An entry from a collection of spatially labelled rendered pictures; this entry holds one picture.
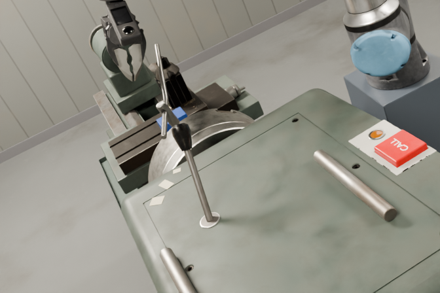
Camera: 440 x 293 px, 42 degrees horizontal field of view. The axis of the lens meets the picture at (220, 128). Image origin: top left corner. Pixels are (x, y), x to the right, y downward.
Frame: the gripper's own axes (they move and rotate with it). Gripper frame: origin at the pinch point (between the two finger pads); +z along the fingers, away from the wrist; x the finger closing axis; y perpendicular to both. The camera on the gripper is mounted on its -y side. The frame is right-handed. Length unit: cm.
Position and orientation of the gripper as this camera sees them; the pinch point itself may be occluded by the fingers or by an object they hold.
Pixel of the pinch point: (133, 76)
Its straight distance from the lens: 138.2
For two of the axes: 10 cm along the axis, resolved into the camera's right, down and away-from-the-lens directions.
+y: -3.7, -3.7, 8.5
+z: 1.3, 8.9, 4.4
